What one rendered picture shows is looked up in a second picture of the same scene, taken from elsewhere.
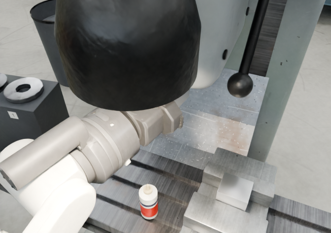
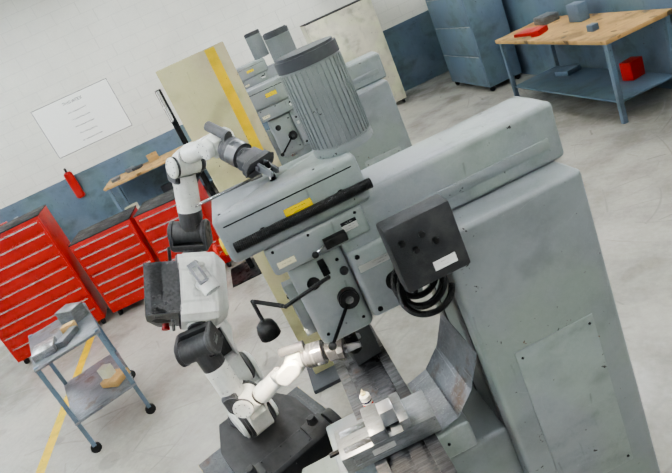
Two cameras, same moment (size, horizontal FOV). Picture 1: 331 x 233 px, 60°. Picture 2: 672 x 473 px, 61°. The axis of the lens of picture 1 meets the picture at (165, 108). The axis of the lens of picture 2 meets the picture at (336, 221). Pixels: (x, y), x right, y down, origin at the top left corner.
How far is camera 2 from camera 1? 1.84 m
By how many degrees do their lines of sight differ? 56
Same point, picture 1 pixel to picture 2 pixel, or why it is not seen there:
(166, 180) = not seen: hidden behind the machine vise
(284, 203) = (434, 443)
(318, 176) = not seen: outside the picture
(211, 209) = (371, 412)
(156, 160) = (401, 387)
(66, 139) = (295, 347)
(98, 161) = (303, 358)
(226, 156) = (418, 396)
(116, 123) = (315, 347)
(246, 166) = (420, 406)
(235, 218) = (374, 421)
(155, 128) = (332, 355)
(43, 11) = not seen: hidden behind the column
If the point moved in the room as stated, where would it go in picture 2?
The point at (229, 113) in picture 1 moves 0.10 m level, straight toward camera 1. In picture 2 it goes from (462, 373) to (439, 387)
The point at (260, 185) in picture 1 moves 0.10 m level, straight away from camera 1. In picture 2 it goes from (401, 414) to (429, 402)
